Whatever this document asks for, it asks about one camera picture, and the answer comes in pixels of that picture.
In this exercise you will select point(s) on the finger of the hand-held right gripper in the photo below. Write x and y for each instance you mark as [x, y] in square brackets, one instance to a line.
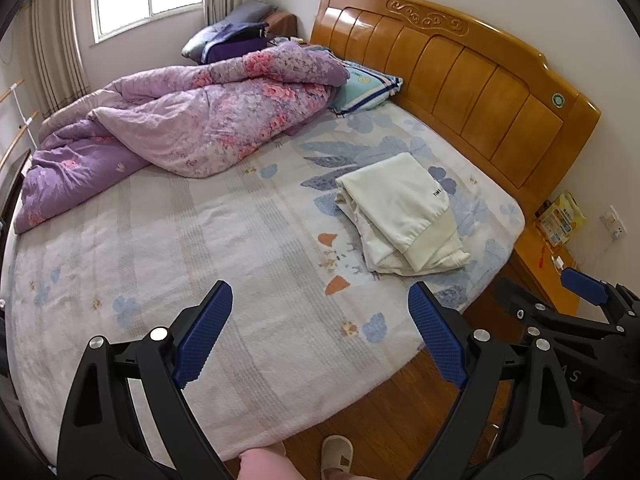
[585, 285]
[520, 302]

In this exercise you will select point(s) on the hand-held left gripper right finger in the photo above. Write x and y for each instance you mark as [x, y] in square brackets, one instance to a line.
[440, 335]

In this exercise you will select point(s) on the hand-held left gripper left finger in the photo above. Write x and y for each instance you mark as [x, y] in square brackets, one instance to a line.
[202, 335]

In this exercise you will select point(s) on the white jacket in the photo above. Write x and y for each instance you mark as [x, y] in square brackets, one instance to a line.
[400, 200]

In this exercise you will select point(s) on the clothes drying rack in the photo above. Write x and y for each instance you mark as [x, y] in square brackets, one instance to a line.
[19, 105]

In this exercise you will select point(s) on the white charger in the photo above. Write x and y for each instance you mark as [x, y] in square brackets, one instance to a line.
[557, 263]

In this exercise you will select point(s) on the wooden nightstand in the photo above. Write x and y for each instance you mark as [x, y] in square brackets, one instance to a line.
[535, 270]

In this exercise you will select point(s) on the yellow packet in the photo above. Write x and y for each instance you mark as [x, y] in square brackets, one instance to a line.
[560, 217]

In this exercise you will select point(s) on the bed with floral sheet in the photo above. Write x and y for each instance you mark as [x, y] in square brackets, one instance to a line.
[200, 260]

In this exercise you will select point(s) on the person's pink pants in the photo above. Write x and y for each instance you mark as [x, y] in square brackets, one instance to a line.
[265, 467]

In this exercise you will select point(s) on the beige slipper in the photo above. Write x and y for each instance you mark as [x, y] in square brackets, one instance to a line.
[336, 457]

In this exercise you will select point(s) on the purple floral quilt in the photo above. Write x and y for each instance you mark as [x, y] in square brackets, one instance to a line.
[200, 110]

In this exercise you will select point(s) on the wooden headboard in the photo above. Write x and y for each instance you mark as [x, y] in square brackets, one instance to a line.
[450, 70]

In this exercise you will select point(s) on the teal pillow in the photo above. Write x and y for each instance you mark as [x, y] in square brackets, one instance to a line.
[365, 85]

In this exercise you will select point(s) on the brown nightstand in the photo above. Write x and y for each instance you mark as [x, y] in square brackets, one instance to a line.
[282, 22]

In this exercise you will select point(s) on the dark pillows pile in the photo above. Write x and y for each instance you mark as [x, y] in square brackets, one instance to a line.
[240, 12]

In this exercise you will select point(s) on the white wall socket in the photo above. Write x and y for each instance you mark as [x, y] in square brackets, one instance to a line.
[614, 222]

